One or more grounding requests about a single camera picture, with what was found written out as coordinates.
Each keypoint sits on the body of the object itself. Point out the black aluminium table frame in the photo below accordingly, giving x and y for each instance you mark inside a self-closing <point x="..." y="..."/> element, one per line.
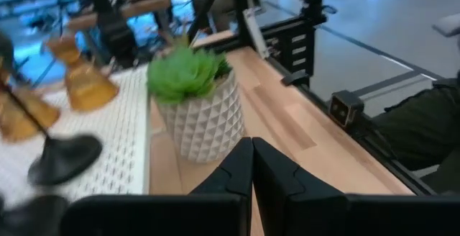
<point x="381" y="157"/>

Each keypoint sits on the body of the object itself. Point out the short black candlestick holder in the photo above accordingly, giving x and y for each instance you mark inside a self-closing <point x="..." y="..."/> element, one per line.
<point x="64" y="160"/>

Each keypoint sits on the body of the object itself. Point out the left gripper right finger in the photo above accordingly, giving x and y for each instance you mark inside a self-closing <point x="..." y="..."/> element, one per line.
<point x="305" y="211"/>

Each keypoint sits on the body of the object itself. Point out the medium black candlestick holder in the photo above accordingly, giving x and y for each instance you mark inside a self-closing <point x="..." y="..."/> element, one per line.
<point x="28" y="216"/>

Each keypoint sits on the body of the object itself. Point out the white perforated metal shelf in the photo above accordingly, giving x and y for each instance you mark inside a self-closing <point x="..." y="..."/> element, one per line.
<point x="118" y="131"/>

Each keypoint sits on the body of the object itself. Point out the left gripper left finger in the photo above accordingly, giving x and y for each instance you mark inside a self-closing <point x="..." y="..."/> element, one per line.
<point x="215" y="211"/>

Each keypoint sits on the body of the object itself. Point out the amber glass candle holder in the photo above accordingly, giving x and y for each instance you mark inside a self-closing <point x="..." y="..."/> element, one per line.
<point x="88" y="85"/>
<point x="21" y="117"/>

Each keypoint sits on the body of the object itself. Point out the succulent plant in white pot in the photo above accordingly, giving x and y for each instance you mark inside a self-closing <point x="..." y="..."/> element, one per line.
<point x="201" y="121"/>

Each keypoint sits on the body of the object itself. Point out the black table-level camera box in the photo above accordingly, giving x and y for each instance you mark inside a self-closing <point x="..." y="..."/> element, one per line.
<point x="344" y="108"/>

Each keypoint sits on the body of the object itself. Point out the person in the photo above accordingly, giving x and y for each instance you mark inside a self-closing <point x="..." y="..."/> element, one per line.
<point x="420" y="131"/>

